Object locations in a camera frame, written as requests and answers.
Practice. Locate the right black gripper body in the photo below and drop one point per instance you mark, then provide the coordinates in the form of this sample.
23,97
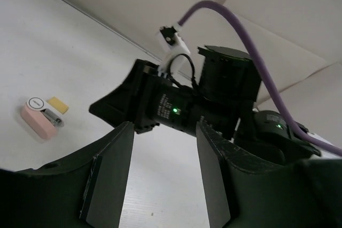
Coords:
228,87

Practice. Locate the pink eraser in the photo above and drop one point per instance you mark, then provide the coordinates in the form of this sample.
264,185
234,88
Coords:
42,117

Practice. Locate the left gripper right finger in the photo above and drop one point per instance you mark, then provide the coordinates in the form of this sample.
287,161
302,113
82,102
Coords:
239,186

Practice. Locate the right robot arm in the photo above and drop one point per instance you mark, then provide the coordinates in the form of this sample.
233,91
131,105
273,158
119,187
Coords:
267,135

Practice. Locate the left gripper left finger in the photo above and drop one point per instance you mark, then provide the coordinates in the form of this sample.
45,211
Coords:
87,187

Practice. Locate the small beige eraser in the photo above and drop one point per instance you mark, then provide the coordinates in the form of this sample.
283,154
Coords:
58,105

